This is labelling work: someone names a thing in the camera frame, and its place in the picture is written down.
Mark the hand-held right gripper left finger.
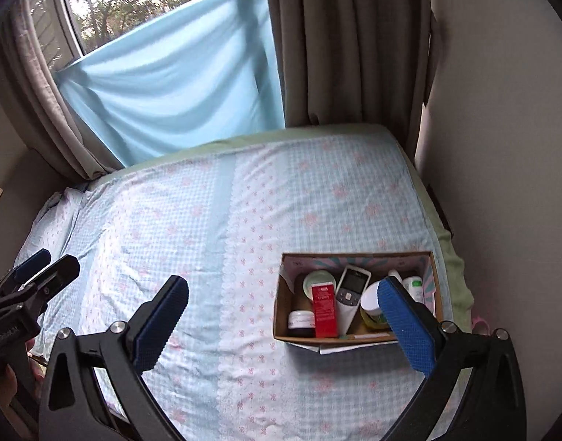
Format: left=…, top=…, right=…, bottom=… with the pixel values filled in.
left=39, top=275, right=190, bottom=441

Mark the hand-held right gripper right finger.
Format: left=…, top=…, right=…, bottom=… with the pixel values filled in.
left=376, top=276, right=528, bottom=441

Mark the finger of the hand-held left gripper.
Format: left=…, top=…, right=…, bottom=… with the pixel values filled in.
left=0, top=248, right=52, bottom=294
left=0, top=255, right=82, bottom=319

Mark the white bottle with green label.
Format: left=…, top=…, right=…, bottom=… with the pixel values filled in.
left=402, top=276, right=424, bottom=304

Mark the green jar with white lid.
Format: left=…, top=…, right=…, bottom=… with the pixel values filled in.
left=360, top=290, right=388, bottom=318

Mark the white remote control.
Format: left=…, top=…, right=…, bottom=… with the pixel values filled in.
left=334, top=265, right=372, bottom=335

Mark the red carton box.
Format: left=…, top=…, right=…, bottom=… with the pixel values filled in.
left=311, top=281, right=339, bottom=338

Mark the dark jar with white lid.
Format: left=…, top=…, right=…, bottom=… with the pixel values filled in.
left=287, top=310, right=316, bottom=337

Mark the cardboard box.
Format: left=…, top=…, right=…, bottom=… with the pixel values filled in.
left=272, top=251, right=444, bottom=354

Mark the person's left hand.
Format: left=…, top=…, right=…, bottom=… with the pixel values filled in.
left=0, top=364, right=19, bottom=407

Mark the checked floral bed sheet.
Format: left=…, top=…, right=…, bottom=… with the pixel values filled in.
left=14, top=133, right=451, bottom=441

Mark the beige headboard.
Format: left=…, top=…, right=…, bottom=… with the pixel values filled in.
left=0, top=144, right=86, bottom=249

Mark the pale green round lid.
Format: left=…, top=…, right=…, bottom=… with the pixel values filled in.
left=294, top=270, right=335, bottom=311

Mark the beige curtain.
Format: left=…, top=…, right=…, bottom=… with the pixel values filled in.
left=0, top=9, right=121, bottom=182
left=262, top=0, right=440, bottom=159

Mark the light blue window cloth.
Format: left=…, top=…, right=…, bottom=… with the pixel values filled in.
left=56, top=0, right=286, bottom=166

